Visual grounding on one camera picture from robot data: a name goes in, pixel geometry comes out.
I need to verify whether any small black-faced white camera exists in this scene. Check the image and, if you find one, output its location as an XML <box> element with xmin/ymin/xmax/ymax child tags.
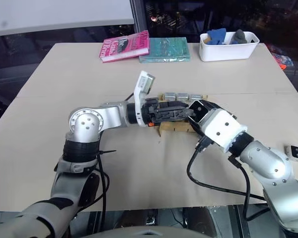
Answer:
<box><xmin>188</xmin><ymin>100</ymin><xmax>209</xmax><ymax>124</ymax></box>
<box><xmin>284</xmin><ymin>145</ymin><xmax>298</xmax><ymax>163</ymax></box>

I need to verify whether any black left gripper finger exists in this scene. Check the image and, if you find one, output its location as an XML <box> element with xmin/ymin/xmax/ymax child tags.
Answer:
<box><xmin>160</xmin><ymin>100</ymin><xmax>191</xmax><ymax>110</ymax></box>
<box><xmin>158</xmin><ymin>108</ymin><xmax>198</xmax><ymax>123</ymax></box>

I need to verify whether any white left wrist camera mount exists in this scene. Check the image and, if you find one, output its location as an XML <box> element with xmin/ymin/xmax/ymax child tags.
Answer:
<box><xmin>133</xmin><ymin>70</ymin><xmax>156</xmax><ymax>127</ymax></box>

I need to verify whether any blue foam toy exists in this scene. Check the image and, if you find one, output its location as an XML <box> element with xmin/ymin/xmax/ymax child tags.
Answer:
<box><xmin>205</xmin><ymin>28</ymin><xmax>227</xmax><ymax>46</ymax></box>

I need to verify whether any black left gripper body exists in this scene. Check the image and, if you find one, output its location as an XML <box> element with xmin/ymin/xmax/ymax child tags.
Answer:
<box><xmin>142</xmin><ymin>97</ymin><xmax>165</xmax><ymax>127</ymax></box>

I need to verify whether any white plastic bin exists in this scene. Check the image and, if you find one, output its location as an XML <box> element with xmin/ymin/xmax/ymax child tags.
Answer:
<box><xmin>199</xmin><ymin>31</ymin><xmax>261</xmax><ymax>62</ymax></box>

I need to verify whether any grey plush toy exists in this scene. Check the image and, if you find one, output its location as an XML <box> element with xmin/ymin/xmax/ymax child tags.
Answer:
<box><xmin>232</xmin><ymin>29</ymin><xmax>249</xmax><ymax>45</ymax></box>

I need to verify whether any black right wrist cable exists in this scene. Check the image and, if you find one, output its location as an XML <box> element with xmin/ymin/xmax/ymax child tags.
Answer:
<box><xmin>186</xmin><ymin>135</ymin><xmax>267</xmax><ymax>201</ymax></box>

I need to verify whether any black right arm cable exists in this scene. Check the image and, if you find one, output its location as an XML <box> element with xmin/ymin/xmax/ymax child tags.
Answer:
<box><xmin>227</xmin><ymin>155</ymin><xmax>271</xmax><ymax>222</ymax></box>

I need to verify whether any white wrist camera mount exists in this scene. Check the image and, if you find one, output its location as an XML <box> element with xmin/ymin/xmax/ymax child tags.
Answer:
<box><xmin>133</xmin><ymin>70</ymin><xmax>156</xmax><ymax>127</ymax></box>
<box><xmin>202</xmin><ymin>108</ymin><xmax>248</xmax><ymax>153</ymax></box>

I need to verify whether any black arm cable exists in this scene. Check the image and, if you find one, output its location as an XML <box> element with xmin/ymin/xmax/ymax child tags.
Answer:
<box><xmin>95</xmin><ymin>148</ymin><xmax>117</xmax><ymax>220</ymax></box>
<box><xmin>227</xmin><ymin>155</ymin><xmax>271</xmax><ymax>222</ymax></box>

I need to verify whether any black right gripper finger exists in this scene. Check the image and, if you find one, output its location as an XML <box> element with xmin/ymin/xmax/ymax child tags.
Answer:
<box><xmin>188</xmin><ymin>120</ymin><xmax>206</xmax><ymax>137</ymax></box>

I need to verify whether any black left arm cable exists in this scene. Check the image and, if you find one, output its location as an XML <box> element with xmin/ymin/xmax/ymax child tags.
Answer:
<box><xmin>95</xmin><ymin>148</ymin><xmax>117</xmax><ymax>220</ymax></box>

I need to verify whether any colourful bag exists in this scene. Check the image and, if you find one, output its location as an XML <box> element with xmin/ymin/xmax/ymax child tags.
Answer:
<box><xmin>268</xmin><ymin>44</ymin><xmax>296</xmax><ymax>71</ymax></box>

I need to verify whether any white board panel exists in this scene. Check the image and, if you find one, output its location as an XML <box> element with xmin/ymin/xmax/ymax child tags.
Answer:
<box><xmin>0</xmin><ymin>0</ymin><xmax>135</xmax><ymax>38</ymax></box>

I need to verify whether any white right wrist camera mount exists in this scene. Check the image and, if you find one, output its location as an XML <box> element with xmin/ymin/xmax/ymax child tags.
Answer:
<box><xmin>202</xmin><ymin>108</ymin><xmax>248</xmax><ymax>153</ymax></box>

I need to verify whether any teal hardcover book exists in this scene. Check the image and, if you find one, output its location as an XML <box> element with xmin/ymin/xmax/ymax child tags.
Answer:
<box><xmin>138</xmin><ymin>37</ymin><xmax>192</xmax><ymax>63</ymax></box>

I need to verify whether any pink hardcover book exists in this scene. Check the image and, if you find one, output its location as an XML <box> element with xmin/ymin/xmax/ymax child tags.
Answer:
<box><xmin>98</xmin><ymin>30</ymin><xmax>150</xmax><ymax>63</ymax></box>

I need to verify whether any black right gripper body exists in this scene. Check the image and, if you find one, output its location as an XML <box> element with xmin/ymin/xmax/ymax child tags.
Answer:
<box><xmin>204</xmin><ymin>100</ymin><xmax>231</xmax><ymax>116</ymax></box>

